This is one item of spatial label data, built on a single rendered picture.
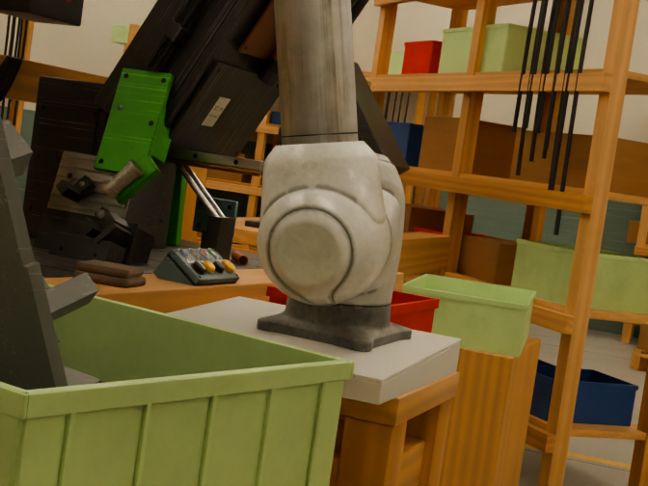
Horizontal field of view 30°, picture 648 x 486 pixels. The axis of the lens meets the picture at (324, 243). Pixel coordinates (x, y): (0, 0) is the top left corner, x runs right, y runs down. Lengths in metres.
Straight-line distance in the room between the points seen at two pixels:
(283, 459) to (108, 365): 0.31
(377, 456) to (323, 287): 0.28
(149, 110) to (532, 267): 2.89
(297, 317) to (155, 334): 0.48
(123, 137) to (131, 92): 0.09
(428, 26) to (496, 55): 6.05
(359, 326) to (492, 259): 3.66
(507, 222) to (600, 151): 6.61
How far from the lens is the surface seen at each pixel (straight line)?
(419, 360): 1.70
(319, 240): 1.47
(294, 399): 1.11
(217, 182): 11.40
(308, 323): 1.74
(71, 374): 1.10
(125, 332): 1.34
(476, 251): 5.52
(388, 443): 1.64
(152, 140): 2.35
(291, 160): 1.53
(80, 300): 1.02
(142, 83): 2.41
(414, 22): 11.60
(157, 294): 2.00
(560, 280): 4.86
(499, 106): 11.34
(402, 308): 2.12
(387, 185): 1.72
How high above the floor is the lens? 1.14
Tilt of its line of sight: 4 degrees down
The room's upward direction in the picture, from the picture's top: 8 degrees clockwise
